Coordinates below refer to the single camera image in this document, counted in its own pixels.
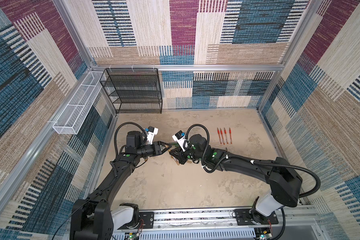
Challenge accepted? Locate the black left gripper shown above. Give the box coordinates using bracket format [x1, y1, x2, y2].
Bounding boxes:
[135, 141, 170, 159]

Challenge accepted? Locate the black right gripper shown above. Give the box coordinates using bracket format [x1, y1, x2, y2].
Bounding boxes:
[168, 142, 204, 165]

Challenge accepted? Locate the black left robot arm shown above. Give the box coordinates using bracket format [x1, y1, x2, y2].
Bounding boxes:
[70, 131, 172, 240]

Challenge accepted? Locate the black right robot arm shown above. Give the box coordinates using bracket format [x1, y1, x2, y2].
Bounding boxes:
[170, 132, 303, 217]

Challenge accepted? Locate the black mesh shelf rack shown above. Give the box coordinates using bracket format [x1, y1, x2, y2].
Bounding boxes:
[100, 68, 163, 114]

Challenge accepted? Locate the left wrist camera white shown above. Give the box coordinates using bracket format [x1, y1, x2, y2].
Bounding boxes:
[145, 126, 159, 145]

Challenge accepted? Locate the white wire mesh basket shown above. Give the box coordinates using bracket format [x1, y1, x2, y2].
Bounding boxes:
[53, 72, 103, 135]

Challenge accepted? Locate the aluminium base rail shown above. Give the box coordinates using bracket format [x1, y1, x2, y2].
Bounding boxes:
[107, 205, 322, 240]

